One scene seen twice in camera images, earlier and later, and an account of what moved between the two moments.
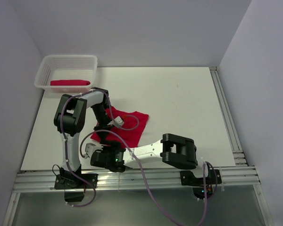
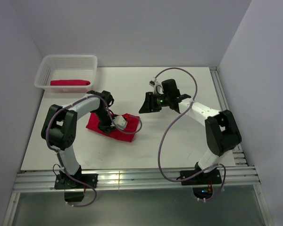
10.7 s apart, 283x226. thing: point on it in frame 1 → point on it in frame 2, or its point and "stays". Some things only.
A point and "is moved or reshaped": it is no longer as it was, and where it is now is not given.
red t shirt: [129, 133] is moved or reshaped
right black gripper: [114, 145] → [149, 104]
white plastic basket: [66, 67] stays
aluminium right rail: [236, 148] stays
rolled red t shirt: [70, 83] stays
